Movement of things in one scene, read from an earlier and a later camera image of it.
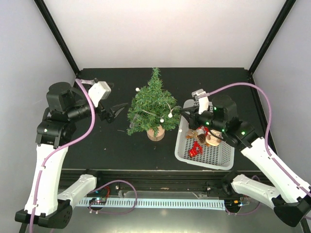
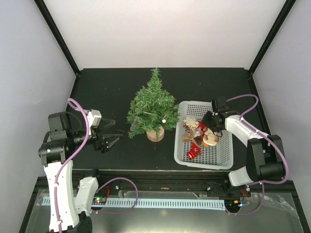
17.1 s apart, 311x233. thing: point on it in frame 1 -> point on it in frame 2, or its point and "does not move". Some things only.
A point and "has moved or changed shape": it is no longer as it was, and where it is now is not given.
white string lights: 170,114 has moved or changed shape
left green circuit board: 98,201 does not move
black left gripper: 113,110 -> 101,143
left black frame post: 51,24 does not move
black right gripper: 192,122 -> 205,119
